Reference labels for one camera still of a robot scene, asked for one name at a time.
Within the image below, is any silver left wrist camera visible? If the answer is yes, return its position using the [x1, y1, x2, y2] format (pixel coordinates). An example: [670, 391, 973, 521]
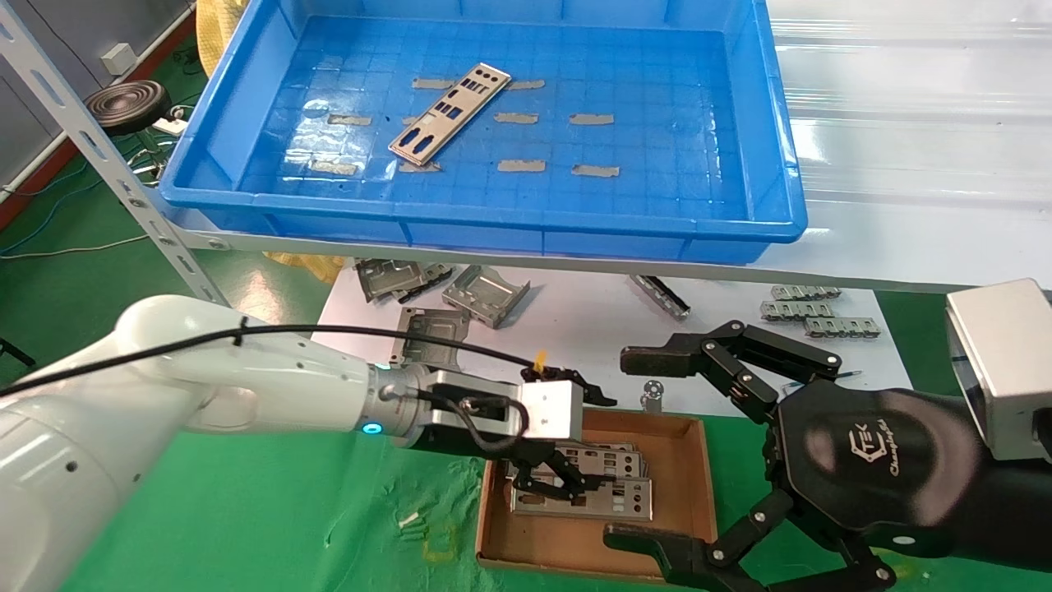
[423, 370, 586, 445]

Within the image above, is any open grey metal housing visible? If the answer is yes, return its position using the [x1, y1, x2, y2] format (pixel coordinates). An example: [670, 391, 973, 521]
[441, 264, 532, 331]

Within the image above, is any black camera cable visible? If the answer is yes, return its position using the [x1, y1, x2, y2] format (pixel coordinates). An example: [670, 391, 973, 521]
[0, 323, 545, 455]

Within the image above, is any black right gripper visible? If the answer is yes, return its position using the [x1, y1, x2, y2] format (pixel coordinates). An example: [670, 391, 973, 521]
[602, 321, 1052, 592]

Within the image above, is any tangled cable bundle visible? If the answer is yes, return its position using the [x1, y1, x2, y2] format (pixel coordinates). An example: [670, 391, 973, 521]
[123, 132, 198, 178]

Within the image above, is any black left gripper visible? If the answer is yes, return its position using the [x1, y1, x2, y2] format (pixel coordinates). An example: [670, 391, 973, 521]
[401, 370, 617, 502]

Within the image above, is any shallow cardboard box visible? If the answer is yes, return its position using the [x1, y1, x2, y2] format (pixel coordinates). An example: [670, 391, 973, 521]
[475, 409, 718, 583]

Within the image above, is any perforated grey shelf upright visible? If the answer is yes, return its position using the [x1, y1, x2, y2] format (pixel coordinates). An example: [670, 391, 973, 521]
[0, 0, 231, 307]

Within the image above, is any silver I/O shield plate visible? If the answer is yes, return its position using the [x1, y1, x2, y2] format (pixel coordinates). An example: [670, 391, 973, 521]
[510, 475, 655, 524]
[559, 444, 650, 482]
[387, 62, 513, 168]

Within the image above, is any flat grey metal frame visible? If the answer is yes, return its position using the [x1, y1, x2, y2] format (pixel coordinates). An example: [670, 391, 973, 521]
[390, 307, 473, 371]

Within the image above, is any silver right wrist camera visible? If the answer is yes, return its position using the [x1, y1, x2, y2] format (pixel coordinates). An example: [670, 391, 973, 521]
[944, 278, 1052, 463]

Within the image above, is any bent grey metal bracket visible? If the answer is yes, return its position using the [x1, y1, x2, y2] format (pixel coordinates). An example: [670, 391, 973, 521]
[355, 258, 428, 303]

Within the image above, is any blue plastic tray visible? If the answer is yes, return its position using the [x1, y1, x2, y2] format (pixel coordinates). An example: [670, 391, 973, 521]
[159, 0, 809, 266]

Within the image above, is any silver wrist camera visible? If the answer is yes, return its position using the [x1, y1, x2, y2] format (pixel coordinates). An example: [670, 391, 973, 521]
[423, 370, 586, 445]
[944, 278, 1052, 463]

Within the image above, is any dark grey metal part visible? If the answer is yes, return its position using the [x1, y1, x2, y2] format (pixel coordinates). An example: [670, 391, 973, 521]
[394, 261, 455, 303]

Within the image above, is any round black base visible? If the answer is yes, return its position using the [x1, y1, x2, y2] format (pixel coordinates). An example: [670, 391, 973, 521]
[84, 80, 172, 136]

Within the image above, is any white floor cable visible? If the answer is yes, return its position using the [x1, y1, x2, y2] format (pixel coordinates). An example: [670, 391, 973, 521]
[0, 234, 150, 262]

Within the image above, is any long narrow metal strip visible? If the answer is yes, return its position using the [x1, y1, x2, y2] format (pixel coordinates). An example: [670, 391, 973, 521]
[628, 275, 692, 323]

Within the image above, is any white paper sheet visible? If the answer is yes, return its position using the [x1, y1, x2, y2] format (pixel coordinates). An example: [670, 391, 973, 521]
[311, 257, 915, 420]

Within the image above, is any grey metal connector strip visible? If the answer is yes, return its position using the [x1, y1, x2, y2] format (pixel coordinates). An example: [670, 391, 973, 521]
[770, 284, 842, 303]
[759, 301, 831, 323]
[803, 317, 882, 340]

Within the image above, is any green table cloth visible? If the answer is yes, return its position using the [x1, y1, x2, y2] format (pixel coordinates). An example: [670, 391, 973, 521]
[51, 395, 1052, 592]

